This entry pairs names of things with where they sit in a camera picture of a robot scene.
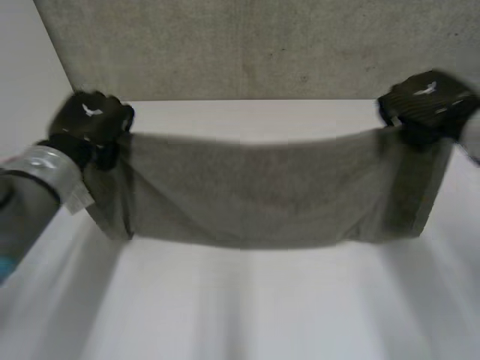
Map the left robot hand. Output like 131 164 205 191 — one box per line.
43 89 136 172

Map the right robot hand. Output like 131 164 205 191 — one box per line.
376 68 480 154

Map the grey towel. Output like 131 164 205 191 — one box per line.
64 125 457 251

